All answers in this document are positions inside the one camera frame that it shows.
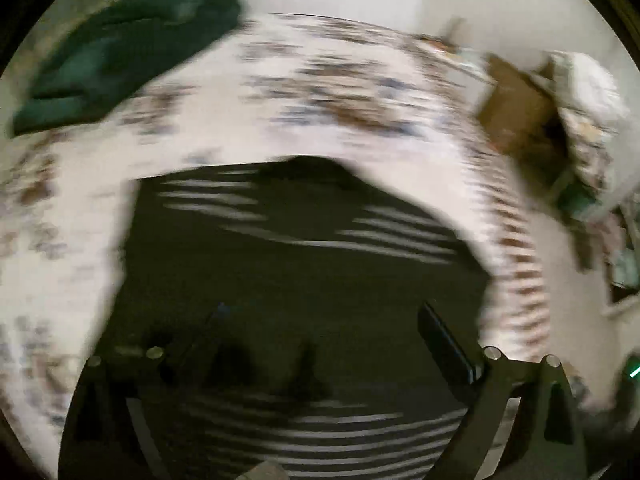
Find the floral bed sheet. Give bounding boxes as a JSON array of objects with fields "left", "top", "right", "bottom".
[{"left": 0, "top": 12, "right": 556, "bottom": 466}]

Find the cardboard box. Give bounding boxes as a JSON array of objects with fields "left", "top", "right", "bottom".
[{"left": 477, "top": 55, "right": 563, "bottom": 161}]

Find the dark green cloth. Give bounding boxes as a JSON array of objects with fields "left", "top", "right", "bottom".
[{"left": 12, "top": 0, "right": 246, "bottom": 137}]

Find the floral pillow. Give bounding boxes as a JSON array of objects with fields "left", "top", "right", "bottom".
[{"left": 550, "top": 51, "right": 632, "bottom": 196}]

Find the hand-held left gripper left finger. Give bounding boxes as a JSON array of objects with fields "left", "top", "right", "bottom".
[{"left": 58, "top": 302, "right": 232, "bottom": 480}]

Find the black striped garment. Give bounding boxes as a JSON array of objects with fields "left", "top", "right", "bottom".
[{"left": 92, "top": 156, "right": 493, "bottom": 480}]

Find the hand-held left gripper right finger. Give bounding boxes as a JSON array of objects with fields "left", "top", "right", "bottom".
[{"left": 418, "top": 302, "right": 589, "bottom": 480}]

